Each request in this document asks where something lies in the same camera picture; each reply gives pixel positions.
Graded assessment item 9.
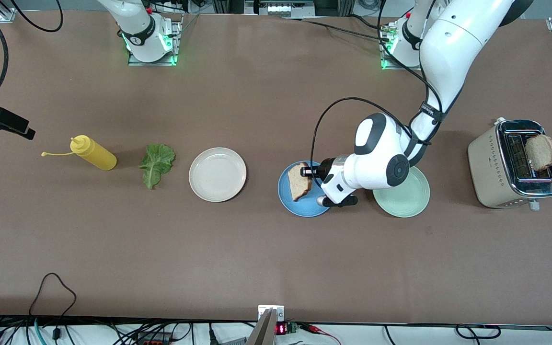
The yellow mustard squeeze bottle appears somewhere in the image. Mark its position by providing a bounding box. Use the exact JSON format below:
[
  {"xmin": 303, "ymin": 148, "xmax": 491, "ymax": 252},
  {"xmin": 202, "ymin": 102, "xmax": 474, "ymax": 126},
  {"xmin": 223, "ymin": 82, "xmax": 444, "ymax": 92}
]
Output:
[{"xmin": 41, "ymin": 136, "xmax": 117, "ymax": 171}]

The white metal bracket plate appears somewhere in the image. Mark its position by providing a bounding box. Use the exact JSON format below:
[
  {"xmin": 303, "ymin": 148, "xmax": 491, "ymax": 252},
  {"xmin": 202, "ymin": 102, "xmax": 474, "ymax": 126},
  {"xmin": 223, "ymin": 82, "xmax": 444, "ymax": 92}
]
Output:
[{"xmin": 258, "ymin": 305, "xmax": 285, "ymax": 322}]

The grey aluminium camera post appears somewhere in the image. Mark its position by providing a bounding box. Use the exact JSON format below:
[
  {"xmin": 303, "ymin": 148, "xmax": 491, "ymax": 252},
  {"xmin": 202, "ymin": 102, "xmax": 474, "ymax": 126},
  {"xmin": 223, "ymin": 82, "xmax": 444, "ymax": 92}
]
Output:
[{"xmin": 245, "ymin": 309, "xmax": 276, "ymax": 345}]

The brown bread slice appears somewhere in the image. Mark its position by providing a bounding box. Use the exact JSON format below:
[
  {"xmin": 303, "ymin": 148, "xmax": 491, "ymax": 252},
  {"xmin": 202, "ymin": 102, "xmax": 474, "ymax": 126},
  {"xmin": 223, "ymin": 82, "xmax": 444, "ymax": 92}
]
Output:
[
  {"xmin": 287, "ymin": 162, "xmax": 313, "ymax": 202},
  {"xmin": 525, "ymin": 135, "xmax": 552, "ymax": 172}
]

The light green round plate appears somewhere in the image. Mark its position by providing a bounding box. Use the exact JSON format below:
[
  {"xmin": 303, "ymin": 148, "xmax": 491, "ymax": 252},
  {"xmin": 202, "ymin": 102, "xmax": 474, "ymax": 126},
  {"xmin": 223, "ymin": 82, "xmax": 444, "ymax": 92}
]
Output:
[{"xmin": 373, "ymin": 165, "xmax": 431, "ymax": 219}]

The thin black looped cable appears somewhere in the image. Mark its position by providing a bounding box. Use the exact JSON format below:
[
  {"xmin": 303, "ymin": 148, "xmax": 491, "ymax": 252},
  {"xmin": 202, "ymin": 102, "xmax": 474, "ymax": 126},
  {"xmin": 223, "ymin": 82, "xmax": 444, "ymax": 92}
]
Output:
[{"xmin": 29, "ymin": 273, "xmax": 77, "ymax": 317}]

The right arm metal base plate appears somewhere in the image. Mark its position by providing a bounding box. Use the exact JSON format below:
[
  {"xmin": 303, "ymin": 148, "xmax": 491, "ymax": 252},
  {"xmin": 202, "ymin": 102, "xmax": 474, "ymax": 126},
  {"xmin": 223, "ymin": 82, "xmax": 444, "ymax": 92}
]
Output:
[{"xmin": 127, "ymin": 14, "xmax": 183, "ymax": 67}]

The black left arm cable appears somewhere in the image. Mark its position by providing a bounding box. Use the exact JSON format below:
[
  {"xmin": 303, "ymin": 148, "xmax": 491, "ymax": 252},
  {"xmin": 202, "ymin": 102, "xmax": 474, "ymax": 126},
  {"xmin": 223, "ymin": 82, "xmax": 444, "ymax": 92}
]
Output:
[{"xmin": 311, "ymin": 0, "xmax": 444, "ymax": 166}]

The beige chrome toaster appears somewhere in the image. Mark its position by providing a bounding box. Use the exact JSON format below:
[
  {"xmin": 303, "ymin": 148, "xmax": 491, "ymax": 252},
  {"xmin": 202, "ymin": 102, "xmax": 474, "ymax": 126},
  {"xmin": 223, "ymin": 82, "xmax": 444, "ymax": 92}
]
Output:
[{"xmin": 468, "ymin": 117, "xmax": 552, "ymax": 211}]

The red clip lead wire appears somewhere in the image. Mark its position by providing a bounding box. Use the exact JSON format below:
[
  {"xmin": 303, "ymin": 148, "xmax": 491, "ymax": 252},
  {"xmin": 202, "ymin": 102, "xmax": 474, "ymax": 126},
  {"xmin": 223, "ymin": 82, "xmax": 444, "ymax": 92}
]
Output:
[{"xmin": 300, "ymin": 323, "xmax": 341, "ymax": 345}]

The grey lit control box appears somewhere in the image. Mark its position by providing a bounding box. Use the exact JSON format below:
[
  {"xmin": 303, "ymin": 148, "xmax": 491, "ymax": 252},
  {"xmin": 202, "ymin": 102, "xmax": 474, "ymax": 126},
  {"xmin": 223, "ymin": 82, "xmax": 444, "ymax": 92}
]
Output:
[{"xmin": 245, "ymin": 0, "xmax": 315, "ymax": 17}]

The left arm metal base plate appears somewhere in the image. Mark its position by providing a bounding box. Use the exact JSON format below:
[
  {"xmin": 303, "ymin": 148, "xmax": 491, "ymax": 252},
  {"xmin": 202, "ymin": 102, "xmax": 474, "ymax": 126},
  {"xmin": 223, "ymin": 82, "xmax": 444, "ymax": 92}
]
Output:
[{"xmin": 380, "ymin": 24, "xmax": 423, "ymax": 71}]

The green lettuce leaf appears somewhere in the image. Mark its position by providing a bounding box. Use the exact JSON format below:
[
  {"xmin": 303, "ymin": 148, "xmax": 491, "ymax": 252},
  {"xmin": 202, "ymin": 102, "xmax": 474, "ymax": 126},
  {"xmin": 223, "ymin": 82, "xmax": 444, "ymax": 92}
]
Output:
[{"xmin": 139, "ymin": 144, "xmax": 176, "ymax": 190}]

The beige round plate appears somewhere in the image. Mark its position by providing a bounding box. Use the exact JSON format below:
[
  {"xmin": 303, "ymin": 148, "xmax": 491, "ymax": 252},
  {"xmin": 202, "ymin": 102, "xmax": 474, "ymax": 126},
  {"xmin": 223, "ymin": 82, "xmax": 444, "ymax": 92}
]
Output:
[{"xmin": 189, "ymin": 147, "xmax": 247, "ymax": 202}]

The blue round plate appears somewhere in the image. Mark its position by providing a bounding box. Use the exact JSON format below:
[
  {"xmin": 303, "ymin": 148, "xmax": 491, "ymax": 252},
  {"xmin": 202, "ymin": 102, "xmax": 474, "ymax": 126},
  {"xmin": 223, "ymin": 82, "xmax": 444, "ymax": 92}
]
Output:
[{"xmin": 277, "ymin": 161, "xmax": 337, "ymax": 218}]

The black coiled cable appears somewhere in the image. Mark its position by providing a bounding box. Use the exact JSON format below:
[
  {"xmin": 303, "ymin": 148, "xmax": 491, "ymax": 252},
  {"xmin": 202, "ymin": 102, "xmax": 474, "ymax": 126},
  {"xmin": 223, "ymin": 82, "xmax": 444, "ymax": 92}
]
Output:
[{"xmin": 456, "ymin": 325, "xmax": 502, "ymax": 340}]

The thick black table cable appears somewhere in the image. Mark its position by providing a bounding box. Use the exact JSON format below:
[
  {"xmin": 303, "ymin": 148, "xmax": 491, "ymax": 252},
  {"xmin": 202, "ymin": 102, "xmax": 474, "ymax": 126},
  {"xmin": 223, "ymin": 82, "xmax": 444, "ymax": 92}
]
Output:
[{"xmin": 281, "ymin": 17, "xmax": 391, "ymax": 41}]

